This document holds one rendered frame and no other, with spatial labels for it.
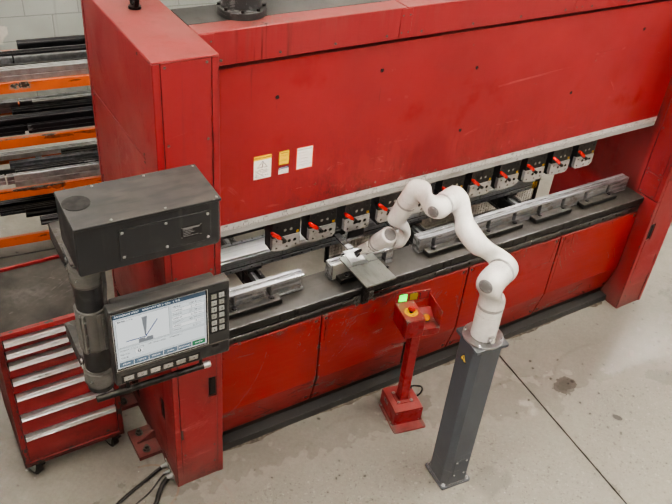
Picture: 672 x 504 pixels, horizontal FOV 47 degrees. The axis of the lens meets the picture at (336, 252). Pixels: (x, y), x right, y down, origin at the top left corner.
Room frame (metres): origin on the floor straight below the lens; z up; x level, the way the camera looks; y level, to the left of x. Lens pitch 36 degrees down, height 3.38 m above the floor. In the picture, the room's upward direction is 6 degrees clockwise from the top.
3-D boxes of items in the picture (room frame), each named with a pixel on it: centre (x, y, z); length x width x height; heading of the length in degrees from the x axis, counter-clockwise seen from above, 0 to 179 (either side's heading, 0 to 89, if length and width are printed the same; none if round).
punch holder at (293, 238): (3.03, 0.27, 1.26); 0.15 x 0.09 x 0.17; 124
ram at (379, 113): (3.63, -0.62, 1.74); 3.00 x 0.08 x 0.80; 124
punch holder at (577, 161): (4.15, -1.39, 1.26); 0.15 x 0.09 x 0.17; 124
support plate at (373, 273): (3.15, -0.17, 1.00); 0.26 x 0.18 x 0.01; 34
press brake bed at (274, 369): (3.60, -0.65, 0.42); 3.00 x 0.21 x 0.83; 124
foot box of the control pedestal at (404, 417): (3.09, -0.47, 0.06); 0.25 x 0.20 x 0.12; 23
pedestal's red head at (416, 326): (3.12, -0.46, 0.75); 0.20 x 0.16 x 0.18; 113
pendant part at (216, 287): (2.12, 0.59, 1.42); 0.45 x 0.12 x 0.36; 123
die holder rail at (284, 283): (2.96, 0.37, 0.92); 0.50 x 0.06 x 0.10; 124
